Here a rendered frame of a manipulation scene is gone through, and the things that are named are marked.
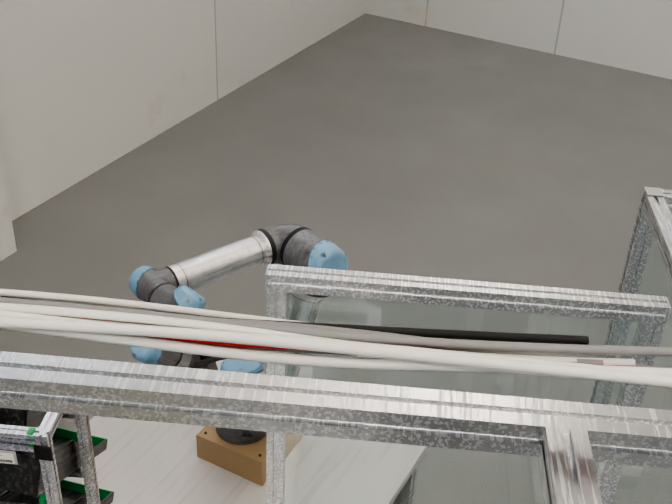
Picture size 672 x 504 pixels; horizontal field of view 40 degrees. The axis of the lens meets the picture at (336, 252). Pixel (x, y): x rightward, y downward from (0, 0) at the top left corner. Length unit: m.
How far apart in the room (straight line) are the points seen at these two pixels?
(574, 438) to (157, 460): 1.83
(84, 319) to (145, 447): 1.76
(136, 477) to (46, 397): 1.59
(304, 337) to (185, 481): 1.71
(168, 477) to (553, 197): 3.82
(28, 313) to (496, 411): 0.52
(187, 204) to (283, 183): 0.63
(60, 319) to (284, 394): 0.26
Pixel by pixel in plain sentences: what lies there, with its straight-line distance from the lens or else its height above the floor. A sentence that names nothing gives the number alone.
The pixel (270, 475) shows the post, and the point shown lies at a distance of 1.70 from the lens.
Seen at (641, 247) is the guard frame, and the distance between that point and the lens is 1.84.
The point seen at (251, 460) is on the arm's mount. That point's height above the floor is 0.94.
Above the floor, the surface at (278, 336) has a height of 2.18.
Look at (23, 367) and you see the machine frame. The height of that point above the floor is 2.09.
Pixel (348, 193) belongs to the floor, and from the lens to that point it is 5.73.
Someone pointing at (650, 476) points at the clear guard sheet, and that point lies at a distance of 2.24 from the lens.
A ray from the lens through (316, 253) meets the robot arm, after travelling 2.26.
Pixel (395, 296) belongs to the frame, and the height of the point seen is 1.97.
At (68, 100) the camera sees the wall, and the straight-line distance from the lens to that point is 5.69.
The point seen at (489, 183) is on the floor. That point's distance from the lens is 6.00.
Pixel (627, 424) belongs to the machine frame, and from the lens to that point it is 1.08.
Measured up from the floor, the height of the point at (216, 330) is 2.18.
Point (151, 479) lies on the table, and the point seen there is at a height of 0.86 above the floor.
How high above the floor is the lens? 2.79
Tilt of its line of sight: 33 degrees down
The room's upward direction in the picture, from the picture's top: 3 degrees clockwise
